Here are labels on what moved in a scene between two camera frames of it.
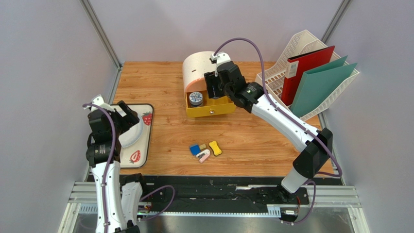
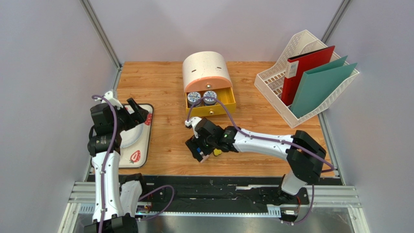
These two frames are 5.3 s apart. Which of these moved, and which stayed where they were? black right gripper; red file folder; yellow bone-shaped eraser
Moved: black right gripper
Stayed: red file folder; yellow bone-shaped eraser
